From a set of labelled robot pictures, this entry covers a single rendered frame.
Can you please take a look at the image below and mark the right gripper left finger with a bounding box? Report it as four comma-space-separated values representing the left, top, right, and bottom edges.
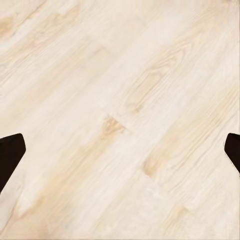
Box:
0, 133, 26, 193

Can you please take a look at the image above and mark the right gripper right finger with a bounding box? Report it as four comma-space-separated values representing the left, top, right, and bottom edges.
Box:
224, 133, 240, 173

